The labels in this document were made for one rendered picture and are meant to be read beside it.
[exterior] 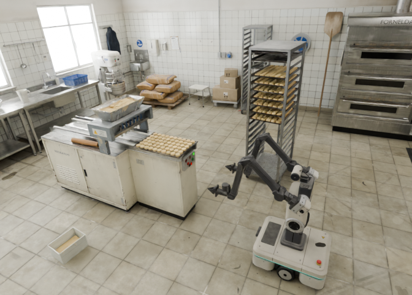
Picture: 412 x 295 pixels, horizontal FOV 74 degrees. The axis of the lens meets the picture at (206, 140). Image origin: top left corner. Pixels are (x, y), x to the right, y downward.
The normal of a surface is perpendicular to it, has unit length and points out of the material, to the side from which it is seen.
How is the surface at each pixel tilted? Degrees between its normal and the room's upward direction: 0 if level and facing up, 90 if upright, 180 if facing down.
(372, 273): 0
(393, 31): 90
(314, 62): 90
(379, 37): 90
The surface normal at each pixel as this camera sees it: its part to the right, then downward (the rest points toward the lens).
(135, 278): -0.04, -0.89
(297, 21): -0.41, 0.43
